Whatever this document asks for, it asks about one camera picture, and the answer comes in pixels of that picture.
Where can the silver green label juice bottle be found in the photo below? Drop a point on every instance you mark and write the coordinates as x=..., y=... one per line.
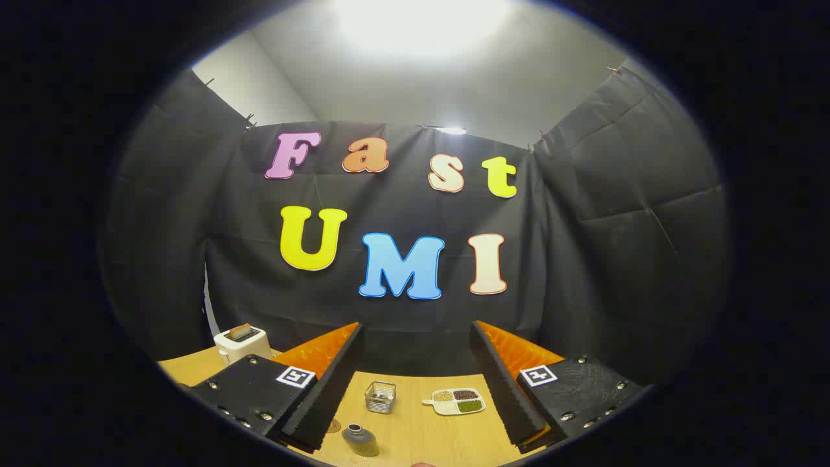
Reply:
x=360, y=442

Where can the white divided bean dish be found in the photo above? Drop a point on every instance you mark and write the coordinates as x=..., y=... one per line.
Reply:
x=454, y=402

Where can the white toaster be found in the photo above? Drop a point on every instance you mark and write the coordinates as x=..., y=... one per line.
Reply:
x=249, y=347

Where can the wooden table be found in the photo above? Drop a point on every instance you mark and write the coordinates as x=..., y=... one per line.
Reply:
x=415, y=434

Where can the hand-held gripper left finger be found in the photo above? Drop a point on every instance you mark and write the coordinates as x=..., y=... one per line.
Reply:
x=331, y=383

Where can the round cork coaster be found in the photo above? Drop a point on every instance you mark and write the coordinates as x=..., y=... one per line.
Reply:
x=334, y=426

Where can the toast slice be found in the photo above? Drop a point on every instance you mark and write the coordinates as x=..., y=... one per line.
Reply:
x=240, y=332

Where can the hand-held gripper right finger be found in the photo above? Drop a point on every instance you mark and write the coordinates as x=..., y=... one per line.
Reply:
x=502, y=383

